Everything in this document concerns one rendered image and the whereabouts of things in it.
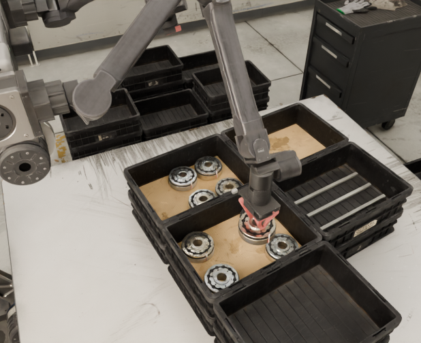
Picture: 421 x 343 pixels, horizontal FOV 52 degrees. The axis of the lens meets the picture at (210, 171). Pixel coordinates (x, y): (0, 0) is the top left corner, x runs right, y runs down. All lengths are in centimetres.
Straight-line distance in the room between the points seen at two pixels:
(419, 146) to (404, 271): 183
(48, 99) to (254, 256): 80
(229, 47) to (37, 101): 44
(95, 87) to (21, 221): 96
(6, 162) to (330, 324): 100
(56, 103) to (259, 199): 52
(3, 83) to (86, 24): 333
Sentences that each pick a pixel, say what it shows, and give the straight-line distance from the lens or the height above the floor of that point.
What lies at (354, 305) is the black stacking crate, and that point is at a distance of 137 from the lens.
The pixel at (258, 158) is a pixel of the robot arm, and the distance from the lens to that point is 103.
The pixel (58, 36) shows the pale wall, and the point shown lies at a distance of 428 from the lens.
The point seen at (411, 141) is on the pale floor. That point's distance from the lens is 340.
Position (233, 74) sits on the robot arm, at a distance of 104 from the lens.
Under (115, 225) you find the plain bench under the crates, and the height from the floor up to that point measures 70.
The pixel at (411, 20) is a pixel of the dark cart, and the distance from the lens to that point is 290.
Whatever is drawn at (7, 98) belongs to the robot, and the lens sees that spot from 93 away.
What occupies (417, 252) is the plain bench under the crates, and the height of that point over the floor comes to 70.
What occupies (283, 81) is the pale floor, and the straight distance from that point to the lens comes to 380.
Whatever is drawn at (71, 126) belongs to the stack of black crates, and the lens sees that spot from 255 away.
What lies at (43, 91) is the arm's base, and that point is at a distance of 95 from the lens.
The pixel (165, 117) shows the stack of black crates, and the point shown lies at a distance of 270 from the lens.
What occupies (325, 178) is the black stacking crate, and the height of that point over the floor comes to 83.
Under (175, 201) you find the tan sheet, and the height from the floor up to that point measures 83.
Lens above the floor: 197
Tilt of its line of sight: 43 degrees down
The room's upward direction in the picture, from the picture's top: straight up
